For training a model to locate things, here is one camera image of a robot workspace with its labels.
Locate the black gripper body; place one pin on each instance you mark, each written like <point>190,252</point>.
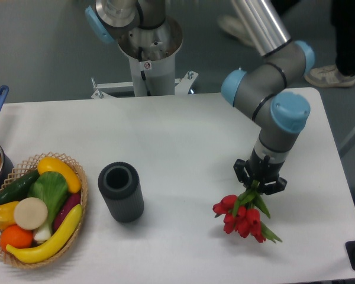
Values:
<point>262,169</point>

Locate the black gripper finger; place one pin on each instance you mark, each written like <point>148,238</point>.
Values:
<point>243,172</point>
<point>273,187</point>

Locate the red tulip bouquet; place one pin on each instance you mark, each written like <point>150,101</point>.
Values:
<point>241,214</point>

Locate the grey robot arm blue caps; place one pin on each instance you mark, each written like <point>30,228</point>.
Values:
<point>150,39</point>

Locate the person's beige sneaker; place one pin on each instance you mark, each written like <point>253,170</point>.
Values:
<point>329,77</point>

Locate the dark grey ribbed vase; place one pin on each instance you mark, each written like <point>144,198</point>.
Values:
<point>119,184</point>

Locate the purple eggplant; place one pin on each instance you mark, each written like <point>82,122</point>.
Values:
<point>70,202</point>

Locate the person's dark trouser leg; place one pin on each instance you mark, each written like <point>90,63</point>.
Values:
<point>343,20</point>

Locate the green leafy bok choy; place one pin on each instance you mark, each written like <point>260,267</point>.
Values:
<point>52,189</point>

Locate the yellow squash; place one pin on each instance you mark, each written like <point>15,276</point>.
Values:
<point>52,164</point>

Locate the woven wicker basket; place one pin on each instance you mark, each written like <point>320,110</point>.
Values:
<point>28,166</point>

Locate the beige round disc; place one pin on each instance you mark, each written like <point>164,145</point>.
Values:
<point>30,213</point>

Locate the yellow banana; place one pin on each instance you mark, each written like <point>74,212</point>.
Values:
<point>54,244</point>

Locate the green cucumber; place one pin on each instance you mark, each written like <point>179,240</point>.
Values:
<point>18,189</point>

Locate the orange fruit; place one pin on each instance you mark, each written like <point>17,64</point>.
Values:
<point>16,237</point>

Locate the yellow bell pepper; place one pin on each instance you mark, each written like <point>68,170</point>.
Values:
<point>7,214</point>

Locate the white metal base frame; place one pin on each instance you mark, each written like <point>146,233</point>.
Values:
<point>183,86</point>

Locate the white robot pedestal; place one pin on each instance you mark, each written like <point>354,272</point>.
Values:
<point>153,78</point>

